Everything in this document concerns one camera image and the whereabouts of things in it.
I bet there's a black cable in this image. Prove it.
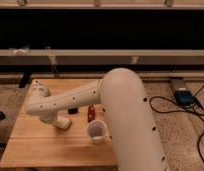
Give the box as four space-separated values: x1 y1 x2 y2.
148 79 204 169

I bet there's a red small bottle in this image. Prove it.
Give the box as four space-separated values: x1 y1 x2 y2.
88 105 95 122

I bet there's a white plastic cup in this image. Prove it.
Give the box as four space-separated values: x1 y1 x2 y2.
86 120 107 144

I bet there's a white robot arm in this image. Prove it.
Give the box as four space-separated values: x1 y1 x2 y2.
25 68 170 171

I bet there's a white sponge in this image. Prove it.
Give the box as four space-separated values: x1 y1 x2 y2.
55 116 72 130

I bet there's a blue power adapter box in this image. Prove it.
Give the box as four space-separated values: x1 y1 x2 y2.
174 90 195 106

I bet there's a small black block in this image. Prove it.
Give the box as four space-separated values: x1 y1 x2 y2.
68 108 78 115

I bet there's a white horizontal rail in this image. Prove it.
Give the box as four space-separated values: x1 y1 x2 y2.
0 49 204 66

